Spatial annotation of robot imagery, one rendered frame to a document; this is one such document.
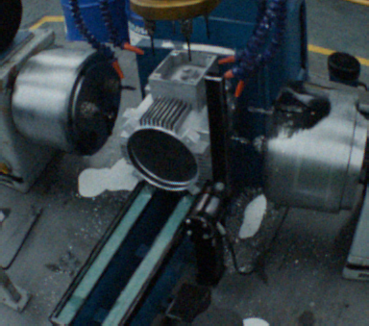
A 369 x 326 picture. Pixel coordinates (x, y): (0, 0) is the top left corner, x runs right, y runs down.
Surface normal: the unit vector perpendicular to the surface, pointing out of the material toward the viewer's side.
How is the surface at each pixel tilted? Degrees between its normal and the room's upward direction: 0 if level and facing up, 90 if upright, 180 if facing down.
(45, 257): 0
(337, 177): 70
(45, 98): 54
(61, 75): 28
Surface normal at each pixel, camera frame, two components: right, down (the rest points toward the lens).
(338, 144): -0.34, -0.15
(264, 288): -0.09, -0.77
